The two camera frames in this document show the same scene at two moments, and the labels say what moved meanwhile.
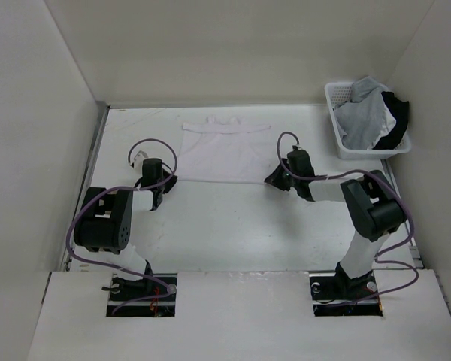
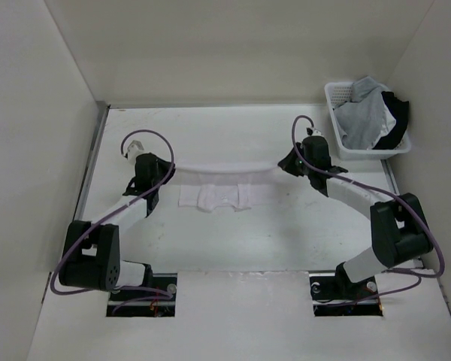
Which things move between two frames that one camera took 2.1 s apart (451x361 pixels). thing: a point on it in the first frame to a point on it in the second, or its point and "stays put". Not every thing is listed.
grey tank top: x=361 y=119 stays put
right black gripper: x=274 y=180 to x=286 y=164
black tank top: x=400 y=110 stays put
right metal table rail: x=416 y=250 stays put
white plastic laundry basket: x=338 y=92 stays put
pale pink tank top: x=223 y=151 to x=210 y=196
